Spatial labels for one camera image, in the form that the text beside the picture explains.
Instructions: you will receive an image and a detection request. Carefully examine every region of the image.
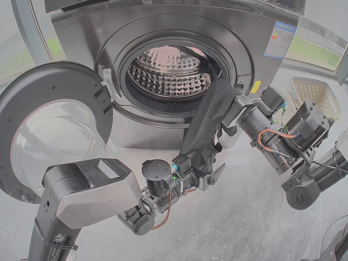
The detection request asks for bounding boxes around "black garment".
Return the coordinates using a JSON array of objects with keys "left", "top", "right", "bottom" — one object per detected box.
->
[{"left": 179, "top": 76, "right": 242, "bottom": 175}]

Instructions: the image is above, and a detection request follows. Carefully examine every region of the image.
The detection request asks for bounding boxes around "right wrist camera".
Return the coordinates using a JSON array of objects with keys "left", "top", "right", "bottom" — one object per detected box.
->
[{"left": 260, "top": 85, "right": 288, "bottom": 117}]

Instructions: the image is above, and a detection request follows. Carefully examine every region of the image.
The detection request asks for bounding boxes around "grey washing machine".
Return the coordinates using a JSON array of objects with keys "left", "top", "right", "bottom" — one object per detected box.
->
[{"left": 43, "top": 0, "right": 308, "bottom": 150}]

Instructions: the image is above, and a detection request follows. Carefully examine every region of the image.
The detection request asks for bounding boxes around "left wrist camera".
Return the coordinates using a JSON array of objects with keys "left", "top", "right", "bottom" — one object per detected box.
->
[{"left": 172, "top": 154, "right": 192, "bottom": 175}]

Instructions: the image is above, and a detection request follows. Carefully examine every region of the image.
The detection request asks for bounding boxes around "washing machine door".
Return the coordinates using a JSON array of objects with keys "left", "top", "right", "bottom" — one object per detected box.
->
[{"left": 0, "top": 61, "right": 122, "bottom": 205}]

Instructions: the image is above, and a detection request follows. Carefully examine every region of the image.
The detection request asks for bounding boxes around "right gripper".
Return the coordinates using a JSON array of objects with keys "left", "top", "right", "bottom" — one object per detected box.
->
[{"left": 221, "top": 94, "right": 299, "bottom": 177}]

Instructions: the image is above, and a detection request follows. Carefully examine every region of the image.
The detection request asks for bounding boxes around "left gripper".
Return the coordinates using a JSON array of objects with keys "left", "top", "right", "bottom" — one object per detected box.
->
[{"left": 176, "top": 164, "right": 226, "bottom": 196}]

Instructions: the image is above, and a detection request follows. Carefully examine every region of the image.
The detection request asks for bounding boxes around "cream laundry basket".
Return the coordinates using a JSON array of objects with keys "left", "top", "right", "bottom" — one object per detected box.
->
[{"left": 283, "top": 76, "right": 344, "bottom": 125}]

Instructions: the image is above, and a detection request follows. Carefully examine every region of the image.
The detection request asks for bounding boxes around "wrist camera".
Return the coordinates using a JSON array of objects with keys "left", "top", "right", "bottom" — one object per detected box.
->
[
  {"left": 172, "top": 154, "right": 192, "bottom": 175},
  {"left": 260, "top": 85, "right": 288, "bottom": 117}
]

